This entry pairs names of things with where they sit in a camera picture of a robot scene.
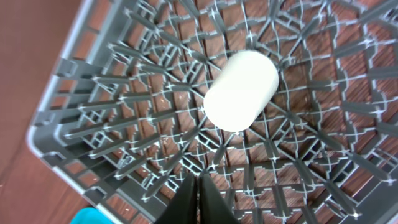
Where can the teal plastic tray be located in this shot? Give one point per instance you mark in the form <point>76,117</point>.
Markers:
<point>90,215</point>

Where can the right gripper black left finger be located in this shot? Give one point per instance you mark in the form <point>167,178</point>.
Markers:
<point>182,209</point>

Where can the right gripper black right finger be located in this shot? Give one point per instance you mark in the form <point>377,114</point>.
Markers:
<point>212,206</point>

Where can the grey dishwasher rack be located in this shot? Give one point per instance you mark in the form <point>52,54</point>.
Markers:
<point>122,120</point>

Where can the white paper cup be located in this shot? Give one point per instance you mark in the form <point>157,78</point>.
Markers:
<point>242,90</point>

